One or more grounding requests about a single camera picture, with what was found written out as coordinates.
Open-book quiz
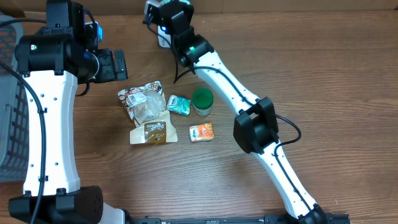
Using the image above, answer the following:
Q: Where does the small teal tissue packet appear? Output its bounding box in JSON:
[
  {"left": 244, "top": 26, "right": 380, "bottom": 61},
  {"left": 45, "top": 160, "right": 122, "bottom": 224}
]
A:
[{"left": 167, "top": 95, "right": 191, "bottom": 116}]

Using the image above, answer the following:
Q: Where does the green lid white jar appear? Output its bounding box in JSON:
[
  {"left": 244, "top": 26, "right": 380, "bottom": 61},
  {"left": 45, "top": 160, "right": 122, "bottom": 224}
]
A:
[{"left": 192, "top": 88, "right": 214, "bottom": 116}]

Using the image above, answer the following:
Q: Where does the orange tissue packet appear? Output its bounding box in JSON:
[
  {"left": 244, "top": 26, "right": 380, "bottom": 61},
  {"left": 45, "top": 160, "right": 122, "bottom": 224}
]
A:
[{"left": 189, "top": 123, "right": 215, "bottom": 142}]

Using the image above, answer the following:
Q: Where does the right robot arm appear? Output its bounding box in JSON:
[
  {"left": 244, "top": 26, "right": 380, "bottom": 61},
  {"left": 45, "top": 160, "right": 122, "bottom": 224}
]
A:
[{"left": 143, "top": 1, "right": 328, "bottom": 223}]

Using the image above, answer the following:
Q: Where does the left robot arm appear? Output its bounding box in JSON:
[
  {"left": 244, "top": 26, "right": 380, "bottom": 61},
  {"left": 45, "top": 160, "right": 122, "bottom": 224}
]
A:
[{"left": 9, "top": 0, "right": 130, "bottom": 223}]

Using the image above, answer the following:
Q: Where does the white barcode scanner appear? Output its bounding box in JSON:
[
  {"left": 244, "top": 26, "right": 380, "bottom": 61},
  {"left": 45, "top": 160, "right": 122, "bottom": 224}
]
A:
[{"left": 157, "top": 26, "right": 171, "bottom": 49}]

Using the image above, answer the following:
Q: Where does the grey plastic mesh basket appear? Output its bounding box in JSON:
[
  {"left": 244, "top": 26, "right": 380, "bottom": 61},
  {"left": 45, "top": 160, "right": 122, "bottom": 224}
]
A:
[{"left": 1, "top": 23, "right": 29, "bottom": 183}]

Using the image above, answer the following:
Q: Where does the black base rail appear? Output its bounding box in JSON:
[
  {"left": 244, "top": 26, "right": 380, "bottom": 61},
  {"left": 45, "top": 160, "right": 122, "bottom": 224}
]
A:
[{"left": 124, "top": 213, "right": 351, "bottom": 224}]

